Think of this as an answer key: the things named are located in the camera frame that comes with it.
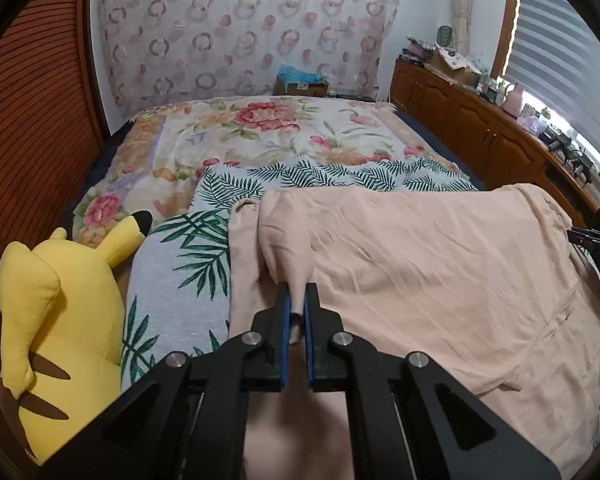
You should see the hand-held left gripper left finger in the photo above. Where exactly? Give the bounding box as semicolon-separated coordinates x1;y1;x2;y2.
35;282;294;480

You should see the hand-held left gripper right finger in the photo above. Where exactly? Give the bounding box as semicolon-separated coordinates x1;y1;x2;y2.
302;282;563;480

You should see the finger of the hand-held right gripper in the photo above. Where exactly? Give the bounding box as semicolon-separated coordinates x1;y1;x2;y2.
567;227;600;252

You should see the peach printed t-shirt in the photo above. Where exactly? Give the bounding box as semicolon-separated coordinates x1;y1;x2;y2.
227;182;600;480

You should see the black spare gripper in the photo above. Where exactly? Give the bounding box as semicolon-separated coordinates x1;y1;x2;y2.
540;127;573;153
565;152;596;183

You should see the leaf print bed sheet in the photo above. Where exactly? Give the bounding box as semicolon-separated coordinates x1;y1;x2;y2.
120;157;481;396

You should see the pink jug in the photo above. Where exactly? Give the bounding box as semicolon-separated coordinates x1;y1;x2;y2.
500;82;525;118

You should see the long wooden cabinet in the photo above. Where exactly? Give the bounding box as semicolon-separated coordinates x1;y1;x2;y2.
390;57;600;241

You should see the grey striped window blind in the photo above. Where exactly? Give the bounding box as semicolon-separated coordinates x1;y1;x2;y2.
505;0;600;161

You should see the floral blanket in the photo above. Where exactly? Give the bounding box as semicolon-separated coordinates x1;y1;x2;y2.
72;100;461;248

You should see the open cardboard box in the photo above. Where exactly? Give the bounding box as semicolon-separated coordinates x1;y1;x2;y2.
430;47;481;86

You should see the yellow plush toy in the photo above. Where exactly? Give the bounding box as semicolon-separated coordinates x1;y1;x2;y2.
0;210;153;466

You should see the stack of printed packets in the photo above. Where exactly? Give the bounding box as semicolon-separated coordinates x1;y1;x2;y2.
405;35;436;65

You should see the cream tied curtain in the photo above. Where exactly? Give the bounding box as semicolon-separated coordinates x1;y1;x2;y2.
450;0;481;56

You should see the wooden window frame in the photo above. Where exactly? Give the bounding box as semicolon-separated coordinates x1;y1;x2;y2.
490;0;523;81

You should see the sheer ring pattern curtain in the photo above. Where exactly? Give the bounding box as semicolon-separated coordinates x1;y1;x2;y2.
87;0;403;116

